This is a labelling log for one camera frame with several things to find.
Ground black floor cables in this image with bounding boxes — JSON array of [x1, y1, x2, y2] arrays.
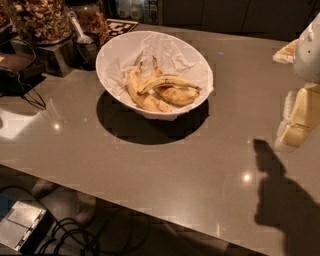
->
[[34, 216, 151, 256]]

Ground black white fiducial marker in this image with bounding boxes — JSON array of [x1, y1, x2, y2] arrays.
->
[[107, 18, 138, 37]]

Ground right brown-spotted banana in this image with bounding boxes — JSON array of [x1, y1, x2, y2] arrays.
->
[[151, 57, 200, 107]]

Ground large glass nut jar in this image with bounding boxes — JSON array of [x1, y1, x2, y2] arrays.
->
[[7, 0, 72, 46]]

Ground white paper napkin liner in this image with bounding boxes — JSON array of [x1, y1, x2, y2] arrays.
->
[[103, 32, 212, 122]]

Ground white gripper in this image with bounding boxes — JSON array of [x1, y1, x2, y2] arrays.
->
[[273, 13, 320, 152]]

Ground white plastic spoon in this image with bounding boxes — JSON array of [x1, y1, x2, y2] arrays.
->
[[68, 11, 93, 44]]

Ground black device with cable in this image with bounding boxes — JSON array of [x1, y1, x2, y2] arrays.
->
[[0, 36, 48, 111]]

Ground yellow banana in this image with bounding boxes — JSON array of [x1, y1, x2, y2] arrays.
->
[[125, 63, 170, 113], [137, 74, 200, 94]]

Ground bottles in background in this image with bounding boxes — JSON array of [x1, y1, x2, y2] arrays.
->
[[115, 0, 159, 24]]

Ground white bowl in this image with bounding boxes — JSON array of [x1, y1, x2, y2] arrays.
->
[[95, 30, 215, 121]]

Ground small glass granola jar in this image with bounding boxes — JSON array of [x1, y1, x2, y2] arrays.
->
[[71, 0, 109, 45]]

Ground metal stand block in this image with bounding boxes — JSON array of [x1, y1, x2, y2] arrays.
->
[[35, 39, 75, 77]]

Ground silver box on floor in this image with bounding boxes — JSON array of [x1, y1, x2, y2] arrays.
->
[[0, 201, 47, 253]]

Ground dark cup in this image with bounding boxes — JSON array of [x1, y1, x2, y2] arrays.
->
[[72, 33, 99, 70]]

